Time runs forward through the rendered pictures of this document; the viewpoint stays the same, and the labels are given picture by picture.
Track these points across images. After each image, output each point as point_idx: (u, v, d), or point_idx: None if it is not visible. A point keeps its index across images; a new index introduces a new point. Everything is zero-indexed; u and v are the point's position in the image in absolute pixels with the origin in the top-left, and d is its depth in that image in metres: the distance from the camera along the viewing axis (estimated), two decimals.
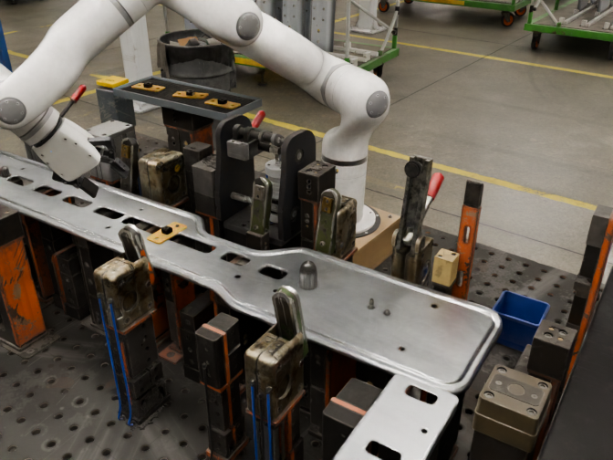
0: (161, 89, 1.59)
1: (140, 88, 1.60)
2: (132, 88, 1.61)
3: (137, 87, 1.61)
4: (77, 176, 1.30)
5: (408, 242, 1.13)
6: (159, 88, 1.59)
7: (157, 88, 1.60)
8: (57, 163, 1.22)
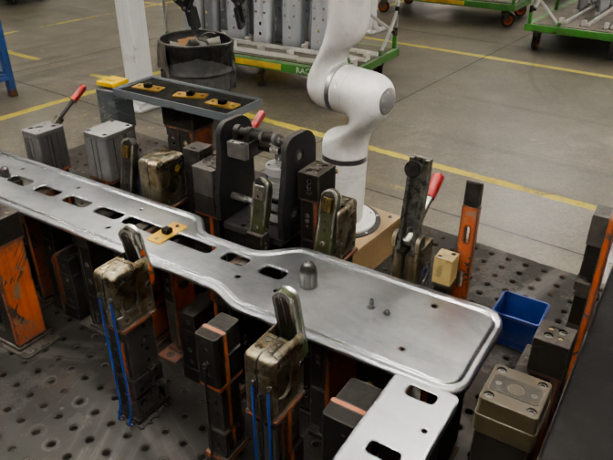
0: (161, 89, 1.59)
1: (140, 88, 1.60)
2: (132, 88, 1.61)
3: (137, 87, 1.61)
4: (238, 3, 1.11)
5: (408, 242, 1.13)
6: (159, 88, 1.59)
7: (157, 88, 1.60)
8: None
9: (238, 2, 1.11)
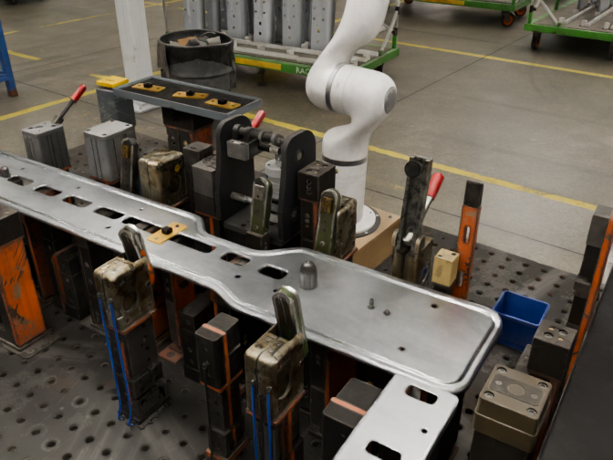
0: (161, 89, 1.59)
1: (140, 88, 1.60)
2: (132, 88, 1.61)
3: (137, 87, 1.61)
4: None
5: (408, 242, 1.13)
6: (159, 88, 1.59)
7: (157, 88, 1.60)
8: None
9: None
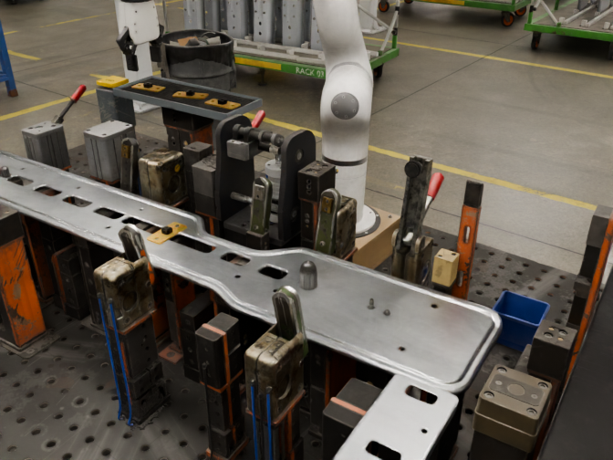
0: (161, 89, 1.59)
1: (140, 88, 1.60)
2: (132, 88, 1.61)
3: (137, 87, 1.61)
4: (160, 43, 1.60)
5: (408, 242, 1.13)
6: (159, 88, 1.59)
7: (157, 88, 1.60)
8: None
9: (160, 42, 1.60)
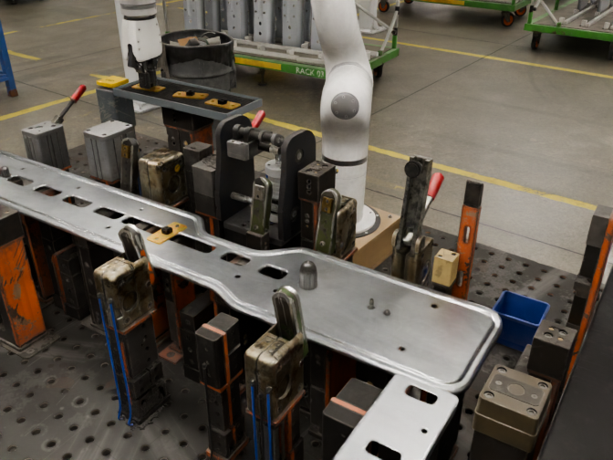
0: (161, 89, 1.59)
1: (140, 88, 1.60)
2: (132, 88, 1.61)
3: (137, 87, 1.61)
4: (155, 67, 1.60)
5: (408, 242, 1.13)
6: (159, 88, 1.59)
7: (157, 88, 1.60)
8: None
9: (156, 66, 1.60)
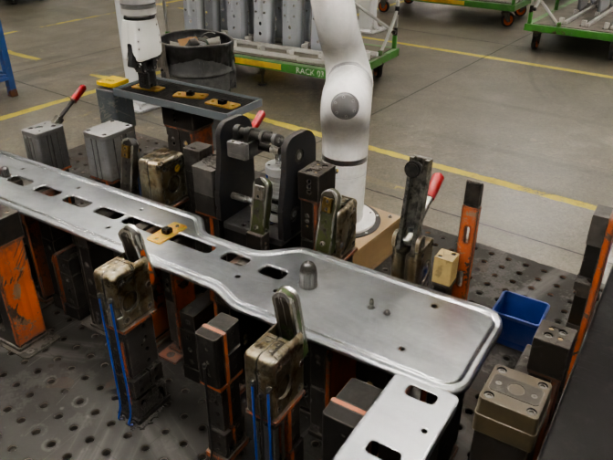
0: (161, 89, 1.59)
1: (140, 88, 1.60)
2: (132, 88, 1.61)
3: (137, 87, 1.61)
4: (155, 67, 1.60)
5: (408, 242, 1.13)
6: (159, 88, 1.59)
7: (157, 88, 1.60)
8: None
9: (155, 66, 1.60)
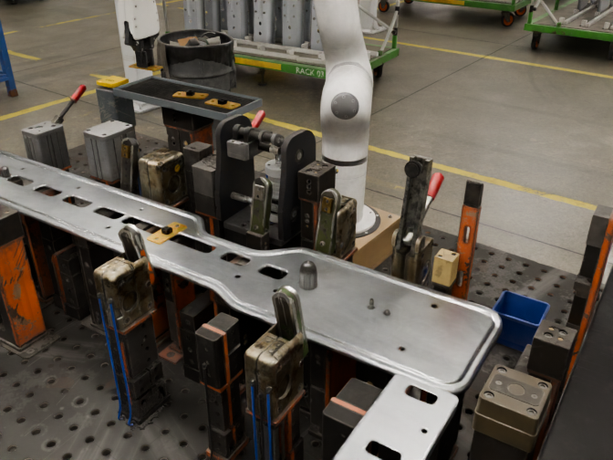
0: (158, 68, 1.56)
1: (138, 67, 1.57)
2: (129, 67, 1.58)
3: (134, 66, 1.58)
4: (152, 46, 1.57)
5: (408, 242, 1.13)
6: (156, 67, 1.57)
7: (154, 67, 1.57)
8: None
9: (152, 45, 1.57)
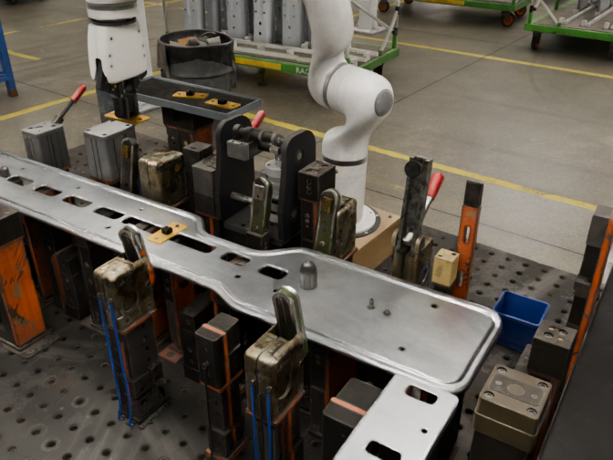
0: (143, 121, 1.15)
1: (116, 119, 1.16)
2: (106, 117, 1.17)
3: (112, 115, 1.17)
4: (137, 89, 1.16)
5: (408, 242, 1.13)
6: (140, 120, 1.16)
7: (139, 118, 1.16)
8: None
9: (137, 88, 1.16)
